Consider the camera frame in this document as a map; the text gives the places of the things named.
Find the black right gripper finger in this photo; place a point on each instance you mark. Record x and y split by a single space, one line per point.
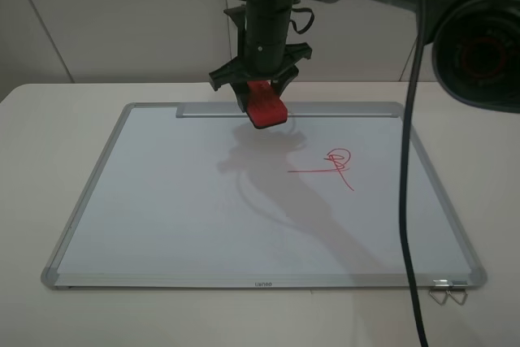
281 82

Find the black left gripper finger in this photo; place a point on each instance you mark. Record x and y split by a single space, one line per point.
242 92

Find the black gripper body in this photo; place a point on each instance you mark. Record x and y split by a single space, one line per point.
260 64

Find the red whiteboard eraser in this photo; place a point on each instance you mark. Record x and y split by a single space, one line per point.
264 106

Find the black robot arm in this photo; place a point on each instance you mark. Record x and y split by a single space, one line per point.
474 47

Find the metal binder clip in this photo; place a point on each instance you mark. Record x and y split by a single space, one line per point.
444 290

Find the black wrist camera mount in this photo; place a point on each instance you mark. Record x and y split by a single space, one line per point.
237 16

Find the white whiteboard with grey frame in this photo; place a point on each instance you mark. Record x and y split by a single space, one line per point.
191 195

